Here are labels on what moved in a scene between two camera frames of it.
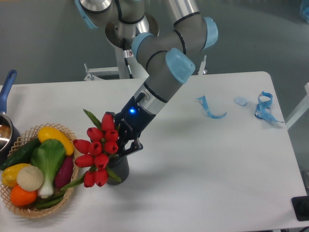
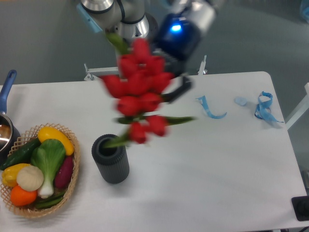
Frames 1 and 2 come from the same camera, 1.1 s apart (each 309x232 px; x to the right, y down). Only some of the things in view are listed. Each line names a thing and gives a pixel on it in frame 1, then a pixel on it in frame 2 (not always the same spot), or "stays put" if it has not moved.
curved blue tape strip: [203, 101] stays put
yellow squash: [49, 133] stays put
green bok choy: [48, 157] stays put
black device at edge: [301, 205] stays put
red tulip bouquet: [102, 142] → [143, 78]
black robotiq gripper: [132, 119] → [176, 40]
